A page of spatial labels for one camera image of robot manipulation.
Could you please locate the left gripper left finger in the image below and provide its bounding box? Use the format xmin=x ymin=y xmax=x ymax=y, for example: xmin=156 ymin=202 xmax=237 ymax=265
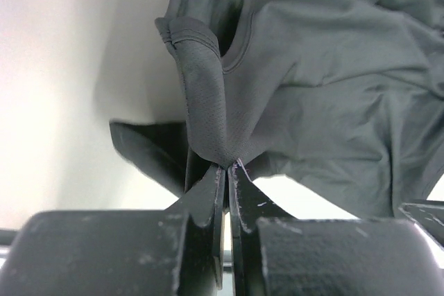
xmin=1 ymin=165 xmax=224 ymax=295

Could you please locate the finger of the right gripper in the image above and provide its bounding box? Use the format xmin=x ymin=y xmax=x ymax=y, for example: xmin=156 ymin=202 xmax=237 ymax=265
xmin=400 ymin=200 xmax=444 ymax=244

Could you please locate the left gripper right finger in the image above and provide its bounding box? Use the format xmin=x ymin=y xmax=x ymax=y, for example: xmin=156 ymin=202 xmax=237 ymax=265
xmin=228 ymin=163 xmax=443 ymax=295

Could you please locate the black t shirt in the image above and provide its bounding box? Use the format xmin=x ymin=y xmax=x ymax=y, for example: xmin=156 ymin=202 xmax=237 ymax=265
xmin=110 ymin=0 xmax=443 ymax=218

